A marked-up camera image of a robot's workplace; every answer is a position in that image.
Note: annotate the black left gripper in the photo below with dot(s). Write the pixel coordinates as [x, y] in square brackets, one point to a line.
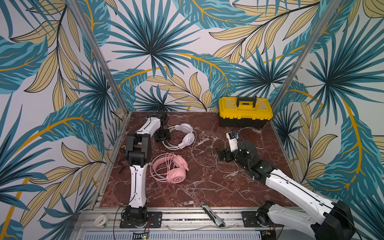
[162, 133]

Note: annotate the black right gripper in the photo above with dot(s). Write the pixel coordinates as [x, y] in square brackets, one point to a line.
[227, 154]

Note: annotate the white grey headphones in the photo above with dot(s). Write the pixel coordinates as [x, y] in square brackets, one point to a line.
[188, 139]

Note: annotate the pink headphones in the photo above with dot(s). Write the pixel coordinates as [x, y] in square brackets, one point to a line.
[169, 168]

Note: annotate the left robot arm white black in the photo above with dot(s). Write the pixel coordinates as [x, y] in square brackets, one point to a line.
[138, 153]

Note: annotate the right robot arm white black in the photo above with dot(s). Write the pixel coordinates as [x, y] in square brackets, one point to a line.
[321, 218]

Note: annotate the yellow black toolbox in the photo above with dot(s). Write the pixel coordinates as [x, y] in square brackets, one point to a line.
[241, 112]

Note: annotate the grey utility knife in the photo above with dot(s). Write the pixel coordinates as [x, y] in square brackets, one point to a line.
[213, 216]

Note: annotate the white tape roll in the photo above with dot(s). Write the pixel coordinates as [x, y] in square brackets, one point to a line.
[101, 221]

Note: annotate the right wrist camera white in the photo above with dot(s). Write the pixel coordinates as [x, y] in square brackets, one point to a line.
[233, 140]

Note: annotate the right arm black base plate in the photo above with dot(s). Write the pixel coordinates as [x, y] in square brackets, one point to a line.
[254, 219]

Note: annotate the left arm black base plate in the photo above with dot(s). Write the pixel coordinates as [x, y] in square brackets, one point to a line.
[146, 219]

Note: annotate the aluminium front rail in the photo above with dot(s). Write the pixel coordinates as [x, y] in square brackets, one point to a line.
[181, 224]

